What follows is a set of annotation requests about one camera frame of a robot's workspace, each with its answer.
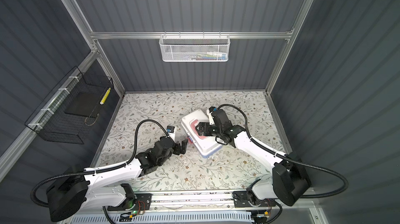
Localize white blue tool box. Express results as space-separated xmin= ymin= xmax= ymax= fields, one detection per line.
xmin=181 ymin=110 xmax=223 ymax=158

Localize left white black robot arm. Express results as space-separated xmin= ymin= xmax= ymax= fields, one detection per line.
xmin=46 ymin=137 xmax=188 ymax=222

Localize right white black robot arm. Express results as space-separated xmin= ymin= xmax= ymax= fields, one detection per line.
xmin=190 ymin=107 xmax=310 ymax=206

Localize floral table mat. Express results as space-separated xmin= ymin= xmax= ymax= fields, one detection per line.
xmin=95 ymin=91 xmax=283 ymax=191

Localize pens in white basket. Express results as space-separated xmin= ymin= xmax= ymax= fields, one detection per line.
xmin=184 ymin=51 xmax=228 ymax=62

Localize black pad in basket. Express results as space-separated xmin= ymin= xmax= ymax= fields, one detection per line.
xmin=64 ymin=92 xmax=103 ymax=118

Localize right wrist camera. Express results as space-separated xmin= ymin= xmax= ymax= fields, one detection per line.
xmin=207 ymin=106 xmax=217 ymax=125

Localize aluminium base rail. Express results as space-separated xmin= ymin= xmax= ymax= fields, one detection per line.
xmin=62 ymin=189 xmax=326 ymax=215

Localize white wire mesh basket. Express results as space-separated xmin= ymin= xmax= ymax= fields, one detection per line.
xmin=159 ymin=35 xmax=231 ymax=62

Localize black wire basket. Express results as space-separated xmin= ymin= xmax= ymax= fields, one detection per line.
xmin=25 ymin=69 xmax=114 ymax=144

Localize left black corrugated cable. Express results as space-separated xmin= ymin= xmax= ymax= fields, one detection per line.
xmin=30 ymin=119 xmax=171 ymax=224

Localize black corrugated cable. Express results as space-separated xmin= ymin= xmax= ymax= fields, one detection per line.
xmin=30 ymin=119 xmax=171 ymax=224
xmin=217 ymin=103 xmax=349 ymax=199

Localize right black corrugated cable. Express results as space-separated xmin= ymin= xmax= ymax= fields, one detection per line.
xmin=217 ymin=103 xmax=349 ymax=199

